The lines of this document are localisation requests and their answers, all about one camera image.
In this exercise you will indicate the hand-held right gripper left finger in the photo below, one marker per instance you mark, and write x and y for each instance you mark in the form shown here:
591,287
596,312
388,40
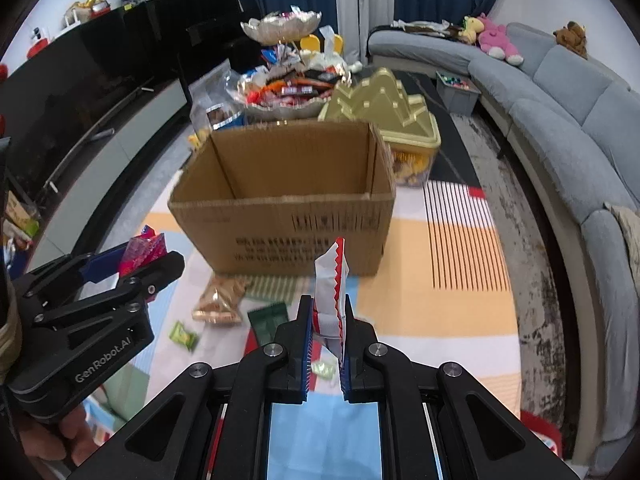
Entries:
305,360

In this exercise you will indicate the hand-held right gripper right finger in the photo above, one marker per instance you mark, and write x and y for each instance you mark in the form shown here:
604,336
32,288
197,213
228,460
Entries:
347,370

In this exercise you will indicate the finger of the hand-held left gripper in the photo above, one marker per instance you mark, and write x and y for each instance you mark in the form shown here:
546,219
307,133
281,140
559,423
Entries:
160,270
97,266

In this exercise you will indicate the pale green candy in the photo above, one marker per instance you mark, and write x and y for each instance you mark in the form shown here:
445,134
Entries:
325,370

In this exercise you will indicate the pink snack packet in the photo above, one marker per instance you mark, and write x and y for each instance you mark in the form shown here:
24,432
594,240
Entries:
154,245
135,255

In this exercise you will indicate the dark green snack packet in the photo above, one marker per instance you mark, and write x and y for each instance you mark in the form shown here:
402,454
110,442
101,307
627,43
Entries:
267,322

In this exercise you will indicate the gold snack packet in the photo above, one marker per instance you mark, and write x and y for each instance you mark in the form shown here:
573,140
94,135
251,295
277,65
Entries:
220,302

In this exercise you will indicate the small green candy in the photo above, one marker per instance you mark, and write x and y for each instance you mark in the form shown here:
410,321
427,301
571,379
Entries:
183,335

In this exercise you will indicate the red and white snack packet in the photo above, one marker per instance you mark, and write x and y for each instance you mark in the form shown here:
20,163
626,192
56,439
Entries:
330,285

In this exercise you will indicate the brown cardboard box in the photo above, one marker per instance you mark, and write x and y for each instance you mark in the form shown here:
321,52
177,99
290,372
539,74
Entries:
250,230

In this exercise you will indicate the pile of assorted snacks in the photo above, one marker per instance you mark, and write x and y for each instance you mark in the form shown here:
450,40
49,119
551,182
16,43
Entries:
290,85

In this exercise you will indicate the person's left hand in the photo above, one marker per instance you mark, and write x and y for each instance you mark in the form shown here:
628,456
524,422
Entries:
65,437

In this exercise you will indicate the green and yellow box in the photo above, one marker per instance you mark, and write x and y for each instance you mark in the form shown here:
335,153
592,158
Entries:
22,217

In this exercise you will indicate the grey television cabinet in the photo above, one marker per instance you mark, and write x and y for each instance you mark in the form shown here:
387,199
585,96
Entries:
120,150

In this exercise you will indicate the colourful patchwork tablecloth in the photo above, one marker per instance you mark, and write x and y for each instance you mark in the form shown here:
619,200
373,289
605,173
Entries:
460,320

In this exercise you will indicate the grey remote control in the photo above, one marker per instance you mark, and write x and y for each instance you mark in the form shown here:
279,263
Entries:
103,134

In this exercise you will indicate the clear jar of brown balls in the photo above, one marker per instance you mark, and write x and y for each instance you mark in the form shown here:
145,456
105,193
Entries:
220,116

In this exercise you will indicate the black tv cabinet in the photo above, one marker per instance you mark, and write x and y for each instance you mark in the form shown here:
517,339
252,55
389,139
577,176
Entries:
75,90

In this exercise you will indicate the red round container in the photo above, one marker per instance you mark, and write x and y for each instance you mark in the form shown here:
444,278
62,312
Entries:
540,430

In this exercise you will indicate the grey patterned rug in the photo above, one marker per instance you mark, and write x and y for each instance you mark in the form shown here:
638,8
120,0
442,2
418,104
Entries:
525,260

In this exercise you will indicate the red round ornament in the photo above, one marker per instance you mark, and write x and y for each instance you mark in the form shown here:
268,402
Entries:
40,47

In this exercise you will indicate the white toy robot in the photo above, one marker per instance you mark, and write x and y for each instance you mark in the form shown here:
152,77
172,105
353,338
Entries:
36,32

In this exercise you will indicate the black upright piano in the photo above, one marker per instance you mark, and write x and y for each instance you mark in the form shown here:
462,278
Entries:
200,30

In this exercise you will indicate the white small stand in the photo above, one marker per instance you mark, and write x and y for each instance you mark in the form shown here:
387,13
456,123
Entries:
72,17

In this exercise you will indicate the gold foil balloon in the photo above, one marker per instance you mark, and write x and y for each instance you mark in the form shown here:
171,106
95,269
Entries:
90,2

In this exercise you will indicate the gold mountain-lid cookie tin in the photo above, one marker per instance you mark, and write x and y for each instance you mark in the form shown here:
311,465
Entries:
380,105

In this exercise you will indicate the tiered glass snack tray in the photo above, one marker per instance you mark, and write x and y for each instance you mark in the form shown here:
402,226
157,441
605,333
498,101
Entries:
280,27

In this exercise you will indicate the yellow chair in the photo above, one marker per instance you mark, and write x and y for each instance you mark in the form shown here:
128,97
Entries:
337,45
310,44

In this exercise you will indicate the white plastic bag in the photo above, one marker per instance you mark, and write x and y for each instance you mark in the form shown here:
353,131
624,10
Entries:
329,35

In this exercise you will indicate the grey storage bin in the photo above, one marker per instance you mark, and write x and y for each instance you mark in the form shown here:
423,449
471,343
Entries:
457,97

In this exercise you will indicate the beige quilted jacket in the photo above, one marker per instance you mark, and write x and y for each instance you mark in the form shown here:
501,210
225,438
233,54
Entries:
627,225

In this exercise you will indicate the white sheer curtain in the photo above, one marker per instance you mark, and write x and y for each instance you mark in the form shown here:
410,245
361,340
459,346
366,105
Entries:
365,5

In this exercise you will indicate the grey sectional sofa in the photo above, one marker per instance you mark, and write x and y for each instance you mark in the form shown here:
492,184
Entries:
575,120

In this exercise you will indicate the dark cloth pile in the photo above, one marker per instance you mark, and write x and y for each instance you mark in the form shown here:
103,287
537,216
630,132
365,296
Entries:
425,27

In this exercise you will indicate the yellow plush toy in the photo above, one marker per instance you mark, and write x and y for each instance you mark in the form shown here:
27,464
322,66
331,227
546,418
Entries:
470,29

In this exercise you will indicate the pink plush toy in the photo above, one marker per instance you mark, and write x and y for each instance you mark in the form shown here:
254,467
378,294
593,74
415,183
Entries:
497,40

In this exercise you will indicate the brown plush toy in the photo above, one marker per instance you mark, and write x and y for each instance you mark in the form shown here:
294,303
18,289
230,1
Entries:
571,37

